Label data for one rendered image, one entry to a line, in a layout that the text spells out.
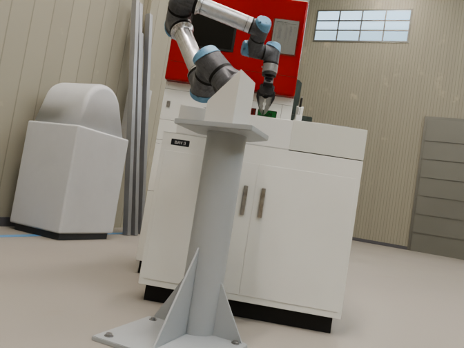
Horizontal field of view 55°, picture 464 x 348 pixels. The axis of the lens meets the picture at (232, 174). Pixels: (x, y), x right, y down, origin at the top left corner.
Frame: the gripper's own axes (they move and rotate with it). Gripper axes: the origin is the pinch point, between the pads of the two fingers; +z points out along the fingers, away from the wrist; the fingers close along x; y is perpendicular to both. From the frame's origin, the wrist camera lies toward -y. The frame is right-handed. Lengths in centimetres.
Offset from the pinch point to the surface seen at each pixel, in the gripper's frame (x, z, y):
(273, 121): -5.9, 4.7, -4.1
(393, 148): -303, -145, 922
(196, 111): 31.8, 5.0, -4.1
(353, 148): -44.4, 11.8, -4.1
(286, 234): -20, 57, -4
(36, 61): 214, -51, 163
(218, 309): 4, 87, -40
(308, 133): -22.8, 8.0, -4.1
